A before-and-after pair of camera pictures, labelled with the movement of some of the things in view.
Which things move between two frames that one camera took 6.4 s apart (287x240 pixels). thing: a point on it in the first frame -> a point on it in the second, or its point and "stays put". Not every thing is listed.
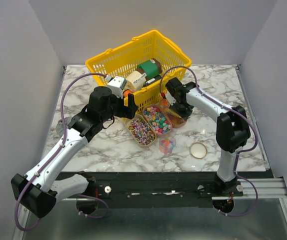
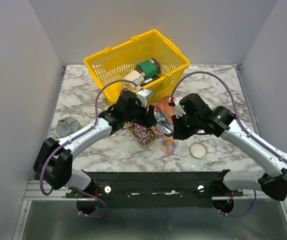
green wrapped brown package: (150, 68) stays put
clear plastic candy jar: (167, 144) stays put
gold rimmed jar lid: (198, 150) stays put
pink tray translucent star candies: (175, 120) -> (163, 111)
